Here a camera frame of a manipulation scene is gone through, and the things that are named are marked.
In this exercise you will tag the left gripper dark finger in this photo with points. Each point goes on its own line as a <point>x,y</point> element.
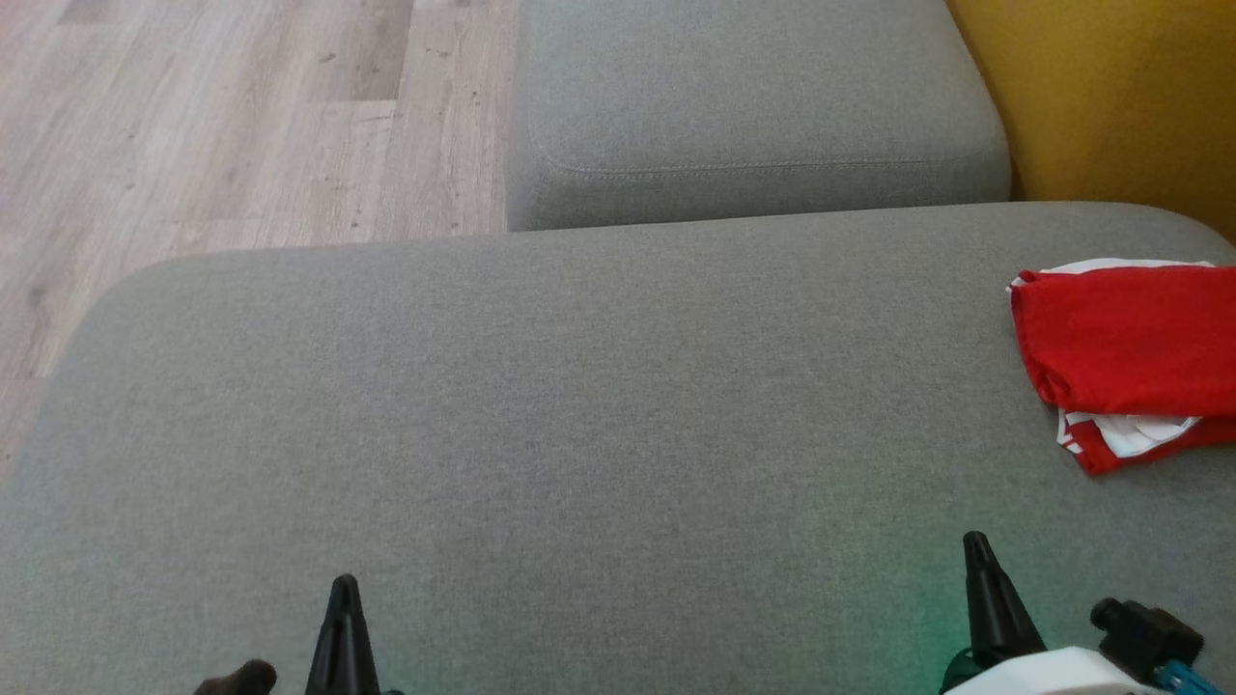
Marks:
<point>343,647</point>

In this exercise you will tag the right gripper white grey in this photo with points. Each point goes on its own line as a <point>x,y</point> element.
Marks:
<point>1053,676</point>

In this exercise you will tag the red basketball jersey number 23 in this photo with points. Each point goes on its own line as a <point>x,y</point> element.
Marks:
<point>1130,338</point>

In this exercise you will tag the large grey sofa seat cushion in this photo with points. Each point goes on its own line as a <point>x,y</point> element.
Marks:
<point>579,434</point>

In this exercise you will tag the yellow sofa backrest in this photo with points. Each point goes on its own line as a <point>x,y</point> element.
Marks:
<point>1130,97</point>

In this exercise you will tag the medium grey sofa seat cushion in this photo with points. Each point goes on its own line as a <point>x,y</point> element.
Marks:
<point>753,97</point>

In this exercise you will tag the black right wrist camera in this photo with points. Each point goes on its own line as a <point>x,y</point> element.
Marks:
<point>1144,632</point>

